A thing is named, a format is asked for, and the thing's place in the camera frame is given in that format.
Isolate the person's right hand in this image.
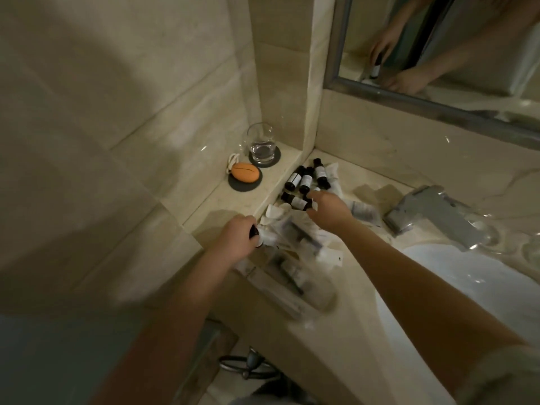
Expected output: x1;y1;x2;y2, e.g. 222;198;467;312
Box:
305;189;355;235

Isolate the person's left hand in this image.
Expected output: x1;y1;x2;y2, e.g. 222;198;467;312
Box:
206;214;262;271

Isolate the pile of white amenity packets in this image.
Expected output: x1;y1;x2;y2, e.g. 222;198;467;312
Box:
232;162;385;321

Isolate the clear drinking glass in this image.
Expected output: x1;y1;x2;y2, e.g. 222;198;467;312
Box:
244;123;277;165

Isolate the person's left forearm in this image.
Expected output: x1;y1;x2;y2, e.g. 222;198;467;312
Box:
91;248;237;405

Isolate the person's right forearm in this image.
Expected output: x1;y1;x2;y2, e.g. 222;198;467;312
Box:
337;219;528;397

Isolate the chrome faucet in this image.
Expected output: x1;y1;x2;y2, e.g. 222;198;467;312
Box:
382;185;492;253

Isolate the white sink basin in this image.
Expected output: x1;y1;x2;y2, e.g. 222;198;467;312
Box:
374;242;540;405

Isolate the orange soap with cord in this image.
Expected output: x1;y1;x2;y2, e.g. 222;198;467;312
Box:
226;152;260;183

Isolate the metal framed wall mirror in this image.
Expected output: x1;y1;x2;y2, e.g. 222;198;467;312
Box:
322;0;540;150

